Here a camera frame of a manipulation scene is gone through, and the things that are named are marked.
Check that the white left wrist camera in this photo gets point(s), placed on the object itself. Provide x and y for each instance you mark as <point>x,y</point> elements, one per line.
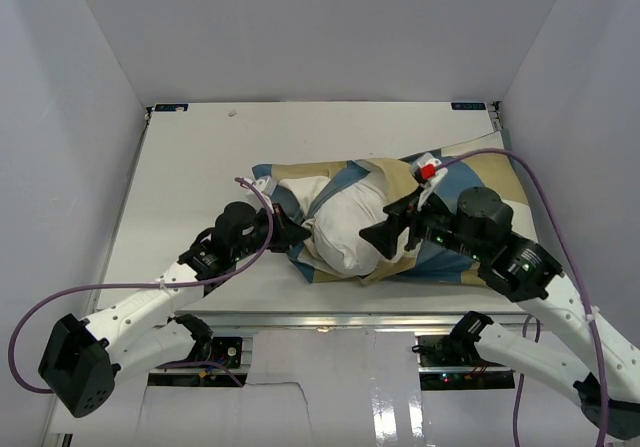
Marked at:
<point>258,189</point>

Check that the blue tan white pillowcase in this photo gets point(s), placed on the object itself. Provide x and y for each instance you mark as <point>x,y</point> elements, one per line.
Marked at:
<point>429,263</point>

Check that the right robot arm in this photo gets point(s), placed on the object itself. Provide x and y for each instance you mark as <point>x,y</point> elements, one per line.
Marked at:
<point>600,370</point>

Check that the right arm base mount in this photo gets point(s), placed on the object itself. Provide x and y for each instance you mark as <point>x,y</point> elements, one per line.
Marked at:
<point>451,362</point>

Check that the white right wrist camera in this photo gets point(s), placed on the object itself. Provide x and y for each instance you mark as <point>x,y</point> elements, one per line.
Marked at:
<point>428,172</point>

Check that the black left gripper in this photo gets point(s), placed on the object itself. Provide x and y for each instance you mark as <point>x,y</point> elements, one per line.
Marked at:
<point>287,233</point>

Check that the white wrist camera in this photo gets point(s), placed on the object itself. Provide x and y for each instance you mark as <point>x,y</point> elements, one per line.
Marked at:
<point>258,189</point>
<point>428,172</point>

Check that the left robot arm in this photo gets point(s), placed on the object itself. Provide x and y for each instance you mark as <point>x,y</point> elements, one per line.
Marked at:
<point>85,359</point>

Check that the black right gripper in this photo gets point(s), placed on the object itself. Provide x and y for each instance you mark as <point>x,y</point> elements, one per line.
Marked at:
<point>383,235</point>

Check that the white pillow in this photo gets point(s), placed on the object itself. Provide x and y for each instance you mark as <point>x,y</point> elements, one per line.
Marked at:
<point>335,246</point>

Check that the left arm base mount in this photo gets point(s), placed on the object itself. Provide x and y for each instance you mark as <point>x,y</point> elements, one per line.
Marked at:
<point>213,361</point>

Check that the blue left corner sticker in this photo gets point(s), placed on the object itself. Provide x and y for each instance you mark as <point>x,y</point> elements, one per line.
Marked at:
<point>171,107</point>

